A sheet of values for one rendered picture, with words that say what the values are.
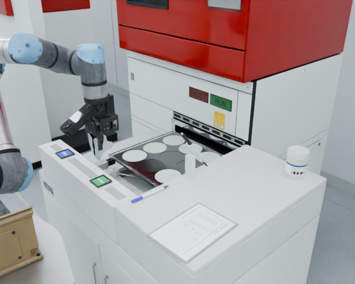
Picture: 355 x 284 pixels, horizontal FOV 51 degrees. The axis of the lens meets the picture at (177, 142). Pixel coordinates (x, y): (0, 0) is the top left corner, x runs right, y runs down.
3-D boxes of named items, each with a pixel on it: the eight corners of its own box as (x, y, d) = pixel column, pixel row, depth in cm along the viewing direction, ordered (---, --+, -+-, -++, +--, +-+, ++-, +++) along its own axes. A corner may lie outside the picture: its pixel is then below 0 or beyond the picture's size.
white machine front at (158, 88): (134, 117, 210) (130, 46, 193) (248, 173, 156) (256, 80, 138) (130, 119, 208) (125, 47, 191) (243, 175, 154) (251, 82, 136)
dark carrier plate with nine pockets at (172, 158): (175, 132, 174) (175, 131, 174) (230, 159, 151) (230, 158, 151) (112, 156, 154) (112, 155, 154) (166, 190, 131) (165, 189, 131)
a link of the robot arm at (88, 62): (86, 41, 110) (109, 43, 106) (90, 77, 115) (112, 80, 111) (67, 46, 104) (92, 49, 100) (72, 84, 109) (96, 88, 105)
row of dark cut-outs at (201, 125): (173, 116, 179) (173, 111, 178) (245, 146, 149) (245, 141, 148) (172, 116, 178) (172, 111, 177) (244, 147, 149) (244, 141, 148)
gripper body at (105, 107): (119, 132, 117) (116, 96, 112) (95, 140, 112) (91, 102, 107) (107, 124, 123) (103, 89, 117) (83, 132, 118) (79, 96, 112)
